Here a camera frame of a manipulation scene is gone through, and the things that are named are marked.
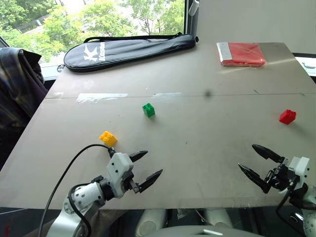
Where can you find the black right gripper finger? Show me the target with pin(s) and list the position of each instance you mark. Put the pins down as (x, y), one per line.
(253, 176)
(267, 152)

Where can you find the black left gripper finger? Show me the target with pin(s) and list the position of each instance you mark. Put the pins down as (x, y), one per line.
(138, 155)
(151, 180)

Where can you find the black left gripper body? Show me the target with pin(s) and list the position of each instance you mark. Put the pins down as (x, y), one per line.
(132, 184)

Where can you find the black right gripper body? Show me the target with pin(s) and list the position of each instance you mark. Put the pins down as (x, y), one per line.
(280, 177)

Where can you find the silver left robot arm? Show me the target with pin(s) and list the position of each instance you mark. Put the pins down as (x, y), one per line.
(85, 195)

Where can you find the yellow toy brick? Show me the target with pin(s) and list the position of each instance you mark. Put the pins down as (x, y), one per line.
(108, 138)

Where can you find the white cylinder under table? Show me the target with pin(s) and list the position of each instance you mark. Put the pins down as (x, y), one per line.
(218, 218)
(150, 221)

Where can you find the red toy brick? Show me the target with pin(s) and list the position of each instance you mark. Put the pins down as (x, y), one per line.
(287, 117)

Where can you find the green toy brick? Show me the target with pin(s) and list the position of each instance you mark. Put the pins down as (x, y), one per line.
(148, 110)

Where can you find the grey rounded robot body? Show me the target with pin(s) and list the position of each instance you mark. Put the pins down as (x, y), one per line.
(207, 232)

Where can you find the white side table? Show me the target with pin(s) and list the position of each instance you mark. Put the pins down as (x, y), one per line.
(307, 65)

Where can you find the red packaged cloth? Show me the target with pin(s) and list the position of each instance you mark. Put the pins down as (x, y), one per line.
(243, 54)

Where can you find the black racket bag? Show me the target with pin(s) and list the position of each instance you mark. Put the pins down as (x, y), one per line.
(123, 50)

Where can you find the dark patterned jacket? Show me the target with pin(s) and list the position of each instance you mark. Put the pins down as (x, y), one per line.
(19, 93)

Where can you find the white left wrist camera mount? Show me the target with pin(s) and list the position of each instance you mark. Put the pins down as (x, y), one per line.
(119, 170)

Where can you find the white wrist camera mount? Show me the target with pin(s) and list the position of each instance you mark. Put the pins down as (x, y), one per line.
(119, 170)
(300, 168)

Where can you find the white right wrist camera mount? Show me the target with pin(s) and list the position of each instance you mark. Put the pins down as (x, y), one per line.
(300, 168)

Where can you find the grey window frame post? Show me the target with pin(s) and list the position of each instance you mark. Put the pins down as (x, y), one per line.
(191, 23)

